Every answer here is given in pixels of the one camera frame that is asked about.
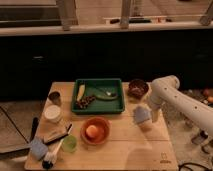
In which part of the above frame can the metal cup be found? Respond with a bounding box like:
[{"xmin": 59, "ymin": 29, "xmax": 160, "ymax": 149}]
[{"xmin": 48, "ymin": 91, "xmax": 62, "ymax": 106}]

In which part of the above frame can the black handled tool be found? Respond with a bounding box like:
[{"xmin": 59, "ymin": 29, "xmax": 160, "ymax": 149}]
[{"xmin": 30, "ymin": 117, "xmax": 39, "ymax": 141}]

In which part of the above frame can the green plastic cup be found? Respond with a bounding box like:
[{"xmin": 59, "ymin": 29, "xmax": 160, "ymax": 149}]
[{"xmin": 62, "ymin": 135, "xmax": 77, "ymax": 153}]

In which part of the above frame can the black cable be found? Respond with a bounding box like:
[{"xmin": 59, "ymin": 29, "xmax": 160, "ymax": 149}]
[{"xmin": 178, "ymin": 161, "xmax": 213, "ymax": 171}]

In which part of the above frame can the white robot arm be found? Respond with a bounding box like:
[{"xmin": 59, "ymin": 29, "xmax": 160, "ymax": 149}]
[{"xmin": 147, "ymin": 75, "xmax": 213, "ymax": 137}]

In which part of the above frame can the green plastic tray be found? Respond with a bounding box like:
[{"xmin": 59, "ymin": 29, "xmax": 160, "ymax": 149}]
[{"xmin": 71, "ymin": 78, "xmax": 125, "ymax": 115}]

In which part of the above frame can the orange ball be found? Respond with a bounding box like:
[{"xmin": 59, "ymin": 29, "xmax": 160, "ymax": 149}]
[{"xmin": 86, "ymin": 125, "xmax": 99, "ymax": 138}]

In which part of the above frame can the light blue towel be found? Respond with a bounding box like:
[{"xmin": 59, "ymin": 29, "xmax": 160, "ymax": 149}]
[{"xmin": 133, "ymin": 106, "xmax": 151, "ymax": 124}]

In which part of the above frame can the dark grape bunch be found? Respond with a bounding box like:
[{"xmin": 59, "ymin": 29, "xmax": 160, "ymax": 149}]
[{"xmin": 76, "ymin": 95, "xmax": 96, "ymax": 109}]

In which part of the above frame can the white round container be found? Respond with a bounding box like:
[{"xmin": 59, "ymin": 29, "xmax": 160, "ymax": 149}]
[{"xmin": 44, "ymin": 105, "xmax": 62, "ymax": 123}]

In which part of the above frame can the blue sponge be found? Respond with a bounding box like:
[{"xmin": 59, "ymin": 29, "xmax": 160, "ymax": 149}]
[{"xmin": 29, "ymin": 137, "xmax": 48, "ymax": 160}]

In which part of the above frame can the spice bottle rack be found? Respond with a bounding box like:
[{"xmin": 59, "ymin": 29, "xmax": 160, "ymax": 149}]
[{"xmin": 191, "ymin": 130, "xmax": 213, "ymax": 154}]

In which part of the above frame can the orange clay bowl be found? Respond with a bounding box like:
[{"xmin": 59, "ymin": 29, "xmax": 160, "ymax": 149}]
[{"xmin": 80, "ymin": 117, "xmax": 110, "ymax": 145}]

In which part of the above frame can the yellow corn cob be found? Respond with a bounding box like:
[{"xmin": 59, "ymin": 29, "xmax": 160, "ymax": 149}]
[{"xmin": 76, "ymin": 84, "xmax": 85, "ymax": 101}]

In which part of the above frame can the dark red bowl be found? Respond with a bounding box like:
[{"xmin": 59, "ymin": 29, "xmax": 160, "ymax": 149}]
[{"xmin": 128, "ymin": 79, "xmax": 149, "ymax": 99}]

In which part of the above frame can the white dish brush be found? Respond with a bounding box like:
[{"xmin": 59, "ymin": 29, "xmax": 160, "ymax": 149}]
[{"xmin": 42, "ymin": 141, "xmax": 62, "ymax": 170}]

